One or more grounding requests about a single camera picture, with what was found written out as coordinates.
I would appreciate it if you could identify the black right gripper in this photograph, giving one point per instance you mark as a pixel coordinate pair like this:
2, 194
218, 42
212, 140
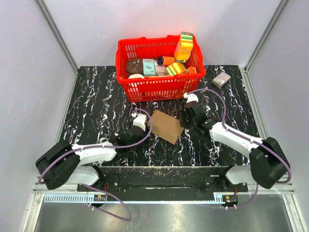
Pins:
182, 114

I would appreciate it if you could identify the brown cardboard box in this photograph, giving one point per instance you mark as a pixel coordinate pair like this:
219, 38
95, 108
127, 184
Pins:
166, 127

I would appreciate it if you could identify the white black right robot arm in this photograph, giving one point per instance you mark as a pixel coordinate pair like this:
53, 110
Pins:
268, 163

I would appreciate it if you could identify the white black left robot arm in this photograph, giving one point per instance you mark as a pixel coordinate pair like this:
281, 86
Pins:
67, 163

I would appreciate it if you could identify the pink small food box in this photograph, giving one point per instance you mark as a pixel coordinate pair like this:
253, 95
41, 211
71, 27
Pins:
159, 70

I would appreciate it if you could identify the teal small carton box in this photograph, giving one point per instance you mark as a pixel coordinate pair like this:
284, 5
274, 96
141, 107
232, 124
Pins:
148, 67

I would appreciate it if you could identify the tall orange sponge box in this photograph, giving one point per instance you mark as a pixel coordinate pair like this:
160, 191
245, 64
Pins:
184, 47

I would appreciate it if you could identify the red plastic shopping basket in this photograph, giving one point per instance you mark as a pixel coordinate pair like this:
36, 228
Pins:
153, 88

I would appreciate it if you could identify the orange snack packet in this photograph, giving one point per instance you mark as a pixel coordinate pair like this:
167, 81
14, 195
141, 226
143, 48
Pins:
190, 70

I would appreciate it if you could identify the white wrapped tissue pack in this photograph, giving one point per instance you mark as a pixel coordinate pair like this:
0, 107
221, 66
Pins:
220, 80

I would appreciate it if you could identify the yellow green sponge pack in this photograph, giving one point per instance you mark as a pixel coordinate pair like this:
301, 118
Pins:
175, 68

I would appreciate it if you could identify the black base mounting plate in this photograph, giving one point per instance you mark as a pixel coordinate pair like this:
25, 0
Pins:
209, 179

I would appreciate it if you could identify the white round lid container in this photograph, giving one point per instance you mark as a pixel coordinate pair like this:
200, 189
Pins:
134, 76

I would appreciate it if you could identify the orange cylindrical can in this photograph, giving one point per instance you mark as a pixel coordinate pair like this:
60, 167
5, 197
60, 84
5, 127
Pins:
165, 60

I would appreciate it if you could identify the brown round chocolate cake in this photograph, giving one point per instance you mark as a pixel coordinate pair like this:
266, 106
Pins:
134, 66

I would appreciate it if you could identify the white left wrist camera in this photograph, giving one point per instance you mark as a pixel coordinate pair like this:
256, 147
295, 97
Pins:
139, 120

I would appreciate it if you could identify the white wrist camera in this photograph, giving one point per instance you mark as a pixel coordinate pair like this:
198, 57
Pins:
139, 120
190, 98

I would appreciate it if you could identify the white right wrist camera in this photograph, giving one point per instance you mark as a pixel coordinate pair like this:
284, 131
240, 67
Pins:
190, 98

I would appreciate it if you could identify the aluminium frame rail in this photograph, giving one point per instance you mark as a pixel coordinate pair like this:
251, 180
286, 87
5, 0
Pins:
120, 191

